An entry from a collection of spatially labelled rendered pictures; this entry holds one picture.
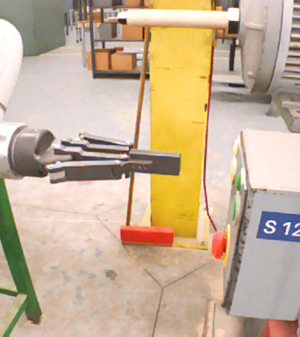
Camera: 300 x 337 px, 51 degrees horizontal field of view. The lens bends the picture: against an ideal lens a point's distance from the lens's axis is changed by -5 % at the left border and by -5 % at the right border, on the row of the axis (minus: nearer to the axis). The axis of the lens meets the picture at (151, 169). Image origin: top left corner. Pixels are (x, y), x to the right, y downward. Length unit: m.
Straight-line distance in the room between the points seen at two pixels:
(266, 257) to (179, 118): 1.28
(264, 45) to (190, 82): 1.06
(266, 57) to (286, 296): 0.33
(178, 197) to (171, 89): 0.59
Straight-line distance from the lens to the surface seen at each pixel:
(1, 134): 0.51
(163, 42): 1.53
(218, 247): 0.46
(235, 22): 0.61
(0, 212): 1.21
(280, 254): 0.38
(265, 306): 0.45
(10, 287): 1.53
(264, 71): 0.54
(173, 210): 1.86
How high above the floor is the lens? 1.29
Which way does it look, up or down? 28 degrees down
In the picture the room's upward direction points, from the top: straight up
